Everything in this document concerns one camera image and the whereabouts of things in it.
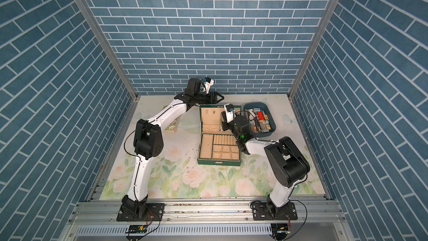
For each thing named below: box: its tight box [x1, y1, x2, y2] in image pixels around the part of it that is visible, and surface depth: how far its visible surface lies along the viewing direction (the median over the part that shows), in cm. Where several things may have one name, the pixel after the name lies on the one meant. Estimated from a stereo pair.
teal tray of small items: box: [242, 101, 277, 138], surface depth 107 cm
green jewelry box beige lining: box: [197, 104, 242, 167], surface depth 93 cm
